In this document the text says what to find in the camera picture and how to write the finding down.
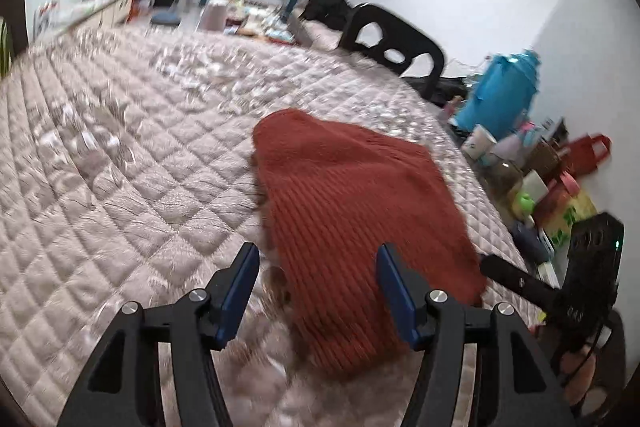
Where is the yellow green floral bag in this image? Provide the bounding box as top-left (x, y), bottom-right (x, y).
top-left (547, 189), bottom-right (598, 248)

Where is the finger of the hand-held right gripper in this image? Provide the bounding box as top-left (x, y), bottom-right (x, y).
top-left (481, 254), bottom-right (561, 310)

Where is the lavender bottle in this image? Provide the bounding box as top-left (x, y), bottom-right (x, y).
top-left (492, 129), bottom-right (536, 165)

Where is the black bag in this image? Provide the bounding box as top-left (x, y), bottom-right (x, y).
top-left (300, 0), bottom-right (356, 25)

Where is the beige quilted blanket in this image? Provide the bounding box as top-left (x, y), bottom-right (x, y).
top-left (0, 19), bottom-right (561, 427)

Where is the rust red knitted sweater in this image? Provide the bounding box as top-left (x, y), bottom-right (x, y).
top-left (250, 108), bottom-right (488, 380)

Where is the dark blue cushion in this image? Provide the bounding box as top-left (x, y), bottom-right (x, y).
top-left (150, 9), bottom-right (181, 28)

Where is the small green toy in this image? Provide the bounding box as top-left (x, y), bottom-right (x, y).
top-left (512, 192), bottom-right (538, 215)

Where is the black plastic chair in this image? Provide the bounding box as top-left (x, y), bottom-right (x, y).
top-left (0, 0), bottom-right (30, 58)
top-left (339, 3), bottom-right (446, 100)

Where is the white cabinet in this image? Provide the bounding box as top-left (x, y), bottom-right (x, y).
top-left (35, 0), bottom-right (138, 35)

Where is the pale pink container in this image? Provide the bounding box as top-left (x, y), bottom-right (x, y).
top-left (197, 2), bottom-right (231, 32)

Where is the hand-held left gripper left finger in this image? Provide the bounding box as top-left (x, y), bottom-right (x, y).
top-left (57, 243), bottom-right (260, 427)

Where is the red tumbler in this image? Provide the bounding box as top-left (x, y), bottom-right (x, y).
top-left (532, 172), bottom-right (578, 228)

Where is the green leafy plant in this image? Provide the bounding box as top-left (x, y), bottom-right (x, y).
top-left (0, 19), bottom-right (11, 78)

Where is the red tote bag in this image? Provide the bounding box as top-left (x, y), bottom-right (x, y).
top-left (557, 134), bottom-right (612, 180)

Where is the person's right hand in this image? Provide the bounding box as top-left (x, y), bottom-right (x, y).
top-left (561, 347), bottom-right (599, 408)

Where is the brown woven basket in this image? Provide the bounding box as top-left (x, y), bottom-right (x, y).
top-left (530, 139), bottom-right (561, 178)

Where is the dark blue case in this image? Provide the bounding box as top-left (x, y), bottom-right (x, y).
top-left (512, 219), bottom-right (548, 260)

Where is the blue thermos jug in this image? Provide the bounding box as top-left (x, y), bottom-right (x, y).
top-left (457, 49), bottom-right (542, 132)

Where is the glass teapot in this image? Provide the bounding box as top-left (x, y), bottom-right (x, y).
top-left (487, 157), bottom-right (523, 198)

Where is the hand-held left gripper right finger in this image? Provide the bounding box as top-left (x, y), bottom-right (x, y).
top-left (377, 243), bottom-right (573, 427)

